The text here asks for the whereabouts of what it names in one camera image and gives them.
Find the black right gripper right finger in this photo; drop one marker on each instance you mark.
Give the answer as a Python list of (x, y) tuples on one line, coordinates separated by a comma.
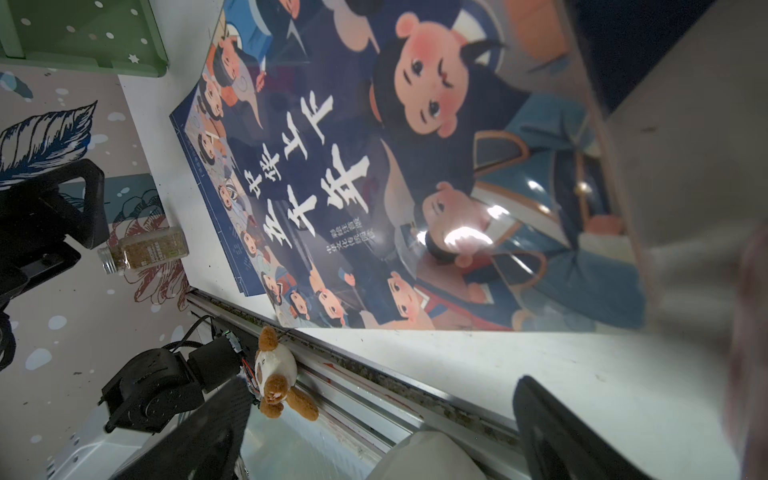
[(559, 445)]

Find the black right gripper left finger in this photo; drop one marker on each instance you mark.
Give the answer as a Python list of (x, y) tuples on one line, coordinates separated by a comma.
[(205, 446)]

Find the colourful cartoon cover book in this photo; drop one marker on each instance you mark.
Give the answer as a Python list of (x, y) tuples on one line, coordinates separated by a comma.
[(421, 165)]

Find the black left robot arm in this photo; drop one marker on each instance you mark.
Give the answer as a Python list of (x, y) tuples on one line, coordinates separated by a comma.
[(73, 333)]

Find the brown white plush toy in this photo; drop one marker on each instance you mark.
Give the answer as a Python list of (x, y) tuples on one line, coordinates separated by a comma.
[(276, 374)]

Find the small glass spice jar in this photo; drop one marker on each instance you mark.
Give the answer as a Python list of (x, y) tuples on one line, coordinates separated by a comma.
[(144, 250)]

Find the green wooden shelf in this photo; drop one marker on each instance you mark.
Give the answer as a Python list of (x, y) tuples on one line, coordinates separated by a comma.
[(107, 36)]

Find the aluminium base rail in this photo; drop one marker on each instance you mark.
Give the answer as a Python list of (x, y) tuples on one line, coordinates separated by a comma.
[(383, 407)]

